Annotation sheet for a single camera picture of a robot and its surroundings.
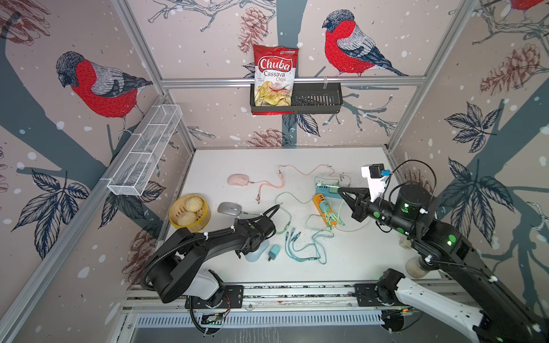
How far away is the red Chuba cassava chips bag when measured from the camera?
0.84 meters

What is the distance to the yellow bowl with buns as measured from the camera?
89 cm

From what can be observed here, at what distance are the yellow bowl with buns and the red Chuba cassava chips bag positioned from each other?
50cm
